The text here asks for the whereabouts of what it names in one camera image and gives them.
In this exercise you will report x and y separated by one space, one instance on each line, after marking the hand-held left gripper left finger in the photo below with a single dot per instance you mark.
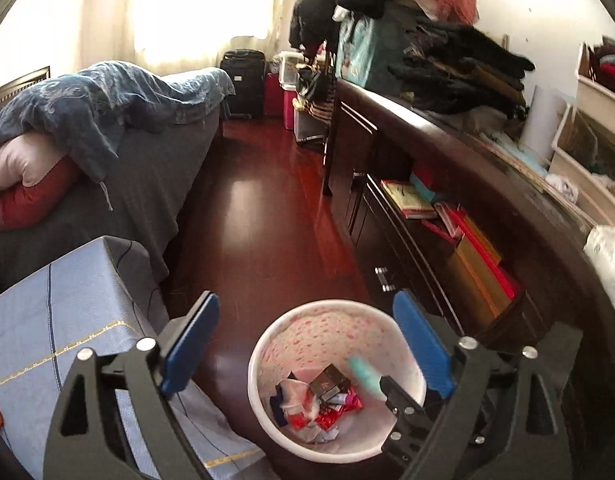
190 345

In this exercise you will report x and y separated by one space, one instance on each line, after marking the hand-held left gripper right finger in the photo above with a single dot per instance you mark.
422 345

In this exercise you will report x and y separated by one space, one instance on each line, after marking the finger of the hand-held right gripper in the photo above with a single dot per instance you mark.
407 420

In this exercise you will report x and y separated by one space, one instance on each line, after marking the green snack packet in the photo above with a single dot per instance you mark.
365 372

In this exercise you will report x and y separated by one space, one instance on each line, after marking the red wrapper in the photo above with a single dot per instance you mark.
332 416

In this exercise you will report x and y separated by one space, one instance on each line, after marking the brown small box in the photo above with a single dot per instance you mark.
328 380

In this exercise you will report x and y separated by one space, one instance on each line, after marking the white pink spotted trash bin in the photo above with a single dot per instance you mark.
297 330

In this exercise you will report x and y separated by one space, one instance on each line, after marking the white tissue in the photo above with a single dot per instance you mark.
293 394

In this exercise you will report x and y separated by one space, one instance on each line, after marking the brown paper envelope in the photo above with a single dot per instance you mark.
475 275

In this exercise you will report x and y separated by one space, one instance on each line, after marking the red flat books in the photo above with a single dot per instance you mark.
487 260

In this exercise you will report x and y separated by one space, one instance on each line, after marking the blue tablecloth table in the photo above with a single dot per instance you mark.
62 310

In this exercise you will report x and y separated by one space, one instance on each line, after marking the green covered book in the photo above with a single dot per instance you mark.
405 197

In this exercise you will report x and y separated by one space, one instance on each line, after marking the bed with grey sheet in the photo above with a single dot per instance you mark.
147 170

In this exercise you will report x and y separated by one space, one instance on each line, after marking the white plastic bag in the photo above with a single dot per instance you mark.
607 270

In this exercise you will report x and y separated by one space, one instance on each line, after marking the dark wooden dresser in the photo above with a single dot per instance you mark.
387 125

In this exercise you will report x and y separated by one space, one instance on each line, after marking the cream plastic crate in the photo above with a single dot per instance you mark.
582 180

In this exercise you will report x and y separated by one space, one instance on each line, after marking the pink and red quilt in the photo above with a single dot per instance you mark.
22 180

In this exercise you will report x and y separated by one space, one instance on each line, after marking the white upright board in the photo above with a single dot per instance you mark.
542 120

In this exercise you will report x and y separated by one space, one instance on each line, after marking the pink storage box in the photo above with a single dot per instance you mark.
277 100

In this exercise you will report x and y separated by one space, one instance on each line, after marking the blue patterned duvet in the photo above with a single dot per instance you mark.
87 100

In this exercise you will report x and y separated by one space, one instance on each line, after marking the black suitcase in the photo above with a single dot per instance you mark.
243 82

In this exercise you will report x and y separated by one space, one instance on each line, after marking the striped hanging bag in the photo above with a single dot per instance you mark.
317 95

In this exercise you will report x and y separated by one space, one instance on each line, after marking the dark folded clothes stack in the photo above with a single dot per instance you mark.
462 65

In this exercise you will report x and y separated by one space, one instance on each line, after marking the teal shopping bag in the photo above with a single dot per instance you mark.
357 52

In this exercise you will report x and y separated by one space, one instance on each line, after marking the dark wooden headboard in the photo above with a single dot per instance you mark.
17 87

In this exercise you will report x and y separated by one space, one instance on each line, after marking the cream window curtain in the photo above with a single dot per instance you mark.
197 5

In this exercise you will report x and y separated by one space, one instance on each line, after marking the black hanging jacket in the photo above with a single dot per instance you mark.
315 5

